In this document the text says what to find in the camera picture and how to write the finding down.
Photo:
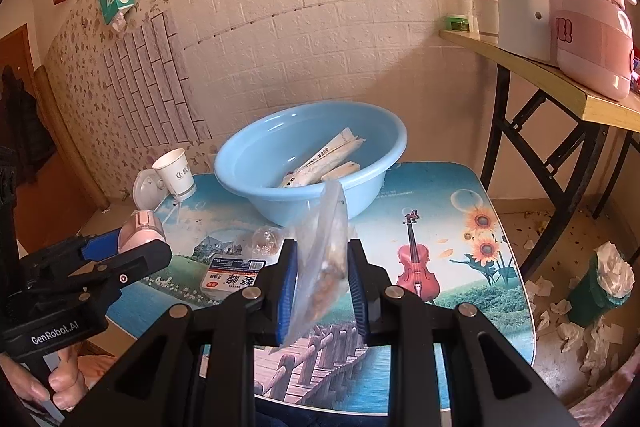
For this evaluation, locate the white round lid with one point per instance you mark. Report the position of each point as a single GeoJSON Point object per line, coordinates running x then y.
{"type": "Point", "coordinates": [145, 192]}

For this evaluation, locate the white jar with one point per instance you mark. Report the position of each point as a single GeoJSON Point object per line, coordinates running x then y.
{"type": "Point", "coordinates": [485, 22]}

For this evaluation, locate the white paper cup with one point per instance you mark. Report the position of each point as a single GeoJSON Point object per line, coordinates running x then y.
{"type": "Point", "coordinates": [175, 174]}

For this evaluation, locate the clear bag of toothpicks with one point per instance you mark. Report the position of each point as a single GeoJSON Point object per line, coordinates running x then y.
{"type": "Point", "coordinates": [322, 267]}

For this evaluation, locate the green lidded jar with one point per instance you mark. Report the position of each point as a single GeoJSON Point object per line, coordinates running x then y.
{"type": "Point", "coordinates": [459, 24]}

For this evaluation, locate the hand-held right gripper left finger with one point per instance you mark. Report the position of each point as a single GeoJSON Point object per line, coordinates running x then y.
{"type": "Point", "coordinates": [285, 292]}

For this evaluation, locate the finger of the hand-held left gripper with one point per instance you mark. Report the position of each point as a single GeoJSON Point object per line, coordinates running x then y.
{"type": "Point", "coordinates": [140, 257]}
{"type": "Point", "coordinates": [100, 247]}

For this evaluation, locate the white tissue wad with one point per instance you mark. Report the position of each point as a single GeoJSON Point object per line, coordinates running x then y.
{"type": "Point", "coordinates": [615, 272]}

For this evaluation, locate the dark hanging coat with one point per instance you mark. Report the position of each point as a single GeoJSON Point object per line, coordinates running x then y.
{"type": "Point", "coordinates": [22, 127]}

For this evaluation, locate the wooden folding table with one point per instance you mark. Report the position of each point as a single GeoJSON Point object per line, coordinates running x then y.
{"type": "Point", "coordinates": [605, 104]}

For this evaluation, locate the small pink round gadget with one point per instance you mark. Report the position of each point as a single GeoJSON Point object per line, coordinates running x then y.
{"type": "Point", "coordinates": [145, 227]}

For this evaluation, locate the scattered white tissue scraps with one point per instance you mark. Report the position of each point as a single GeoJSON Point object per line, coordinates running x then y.
{"type": "Point", "coordinates": [595, 342]}

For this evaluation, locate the long white paper packet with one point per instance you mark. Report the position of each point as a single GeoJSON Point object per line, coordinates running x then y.
{"type": "Point", "coordinates": [342, 169]}
{"type": "Point", "coordinates": [332, 149]}

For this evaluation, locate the green trash bin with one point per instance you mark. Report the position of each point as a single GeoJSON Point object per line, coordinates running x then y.
{"type": "Point", "coordinates": [587, 302]}

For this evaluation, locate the light blue plastic basin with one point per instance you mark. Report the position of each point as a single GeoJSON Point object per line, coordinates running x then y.
{"type": "Point", "coordinates": [250, 157]}

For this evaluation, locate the pink blanket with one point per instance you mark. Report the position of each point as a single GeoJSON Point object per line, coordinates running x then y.
{"type": "Point", "coordinates": [600, 402]}

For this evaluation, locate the pink electric cooker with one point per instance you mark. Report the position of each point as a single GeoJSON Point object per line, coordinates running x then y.
{"type": "Point", "coordinates": [590, 47]}

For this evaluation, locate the clear plastic box with label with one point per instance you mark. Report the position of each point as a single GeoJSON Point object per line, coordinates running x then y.
{"type": "Point", "coordinates": [230, 279]}

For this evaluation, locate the small clear plastic bag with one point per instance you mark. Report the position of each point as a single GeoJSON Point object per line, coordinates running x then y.
{"type": "Point", "coordinates": [267, 242]}

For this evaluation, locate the person's left hand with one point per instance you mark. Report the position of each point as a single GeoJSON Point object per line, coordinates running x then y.
{"type": "Point", "coordinates": [65, 382]}

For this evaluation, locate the brown wooden door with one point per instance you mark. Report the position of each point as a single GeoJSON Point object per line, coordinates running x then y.
{"type": "Point", "coordinates": [55, 187]}

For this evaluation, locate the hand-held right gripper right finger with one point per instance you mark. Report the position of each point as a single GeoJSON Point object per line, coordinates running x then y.
{"type": "Point", "coordinates": [359, 292]}

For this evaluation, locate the pink printed cloth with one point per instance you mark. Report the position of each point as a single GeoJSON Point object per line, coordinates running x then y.
{"type": "Point", "coordinates": [100, 369]}

